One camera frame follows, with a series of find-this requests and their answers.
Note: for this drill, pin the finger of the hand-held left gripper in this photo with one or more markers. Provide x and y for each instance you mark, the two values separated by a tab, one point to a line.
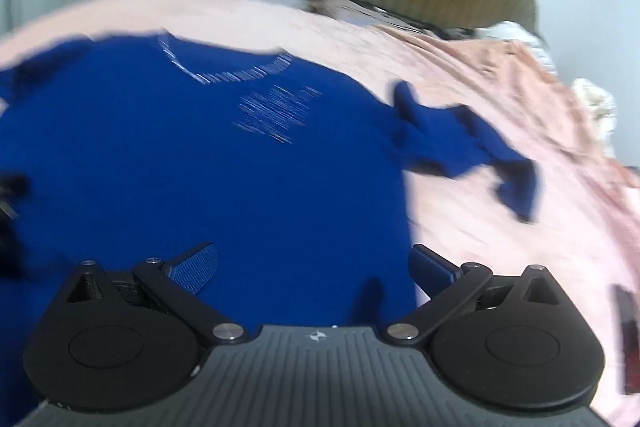
9	237

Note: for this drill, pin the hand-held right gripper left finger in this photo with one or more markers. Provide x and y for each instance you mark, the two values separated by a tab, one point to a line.
197	269

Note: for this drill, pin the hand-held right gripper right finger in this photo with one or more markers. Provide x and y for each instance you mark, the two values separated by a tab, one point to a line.
429	269

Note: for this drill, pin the blue knit sweater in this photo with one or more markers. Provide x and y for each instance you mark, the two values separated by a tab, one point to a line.
250	182

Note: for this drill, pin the dark red object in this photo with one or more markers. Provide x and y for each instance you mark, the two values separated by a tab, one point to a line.
627	337

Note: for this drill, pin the cream crumpled cloth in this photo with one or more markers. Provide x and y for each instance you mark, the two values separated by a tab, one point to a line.
595	112

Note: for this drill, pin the white crumpled cloth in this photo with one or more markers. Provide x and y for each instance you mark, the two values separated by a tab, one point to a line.
525	44

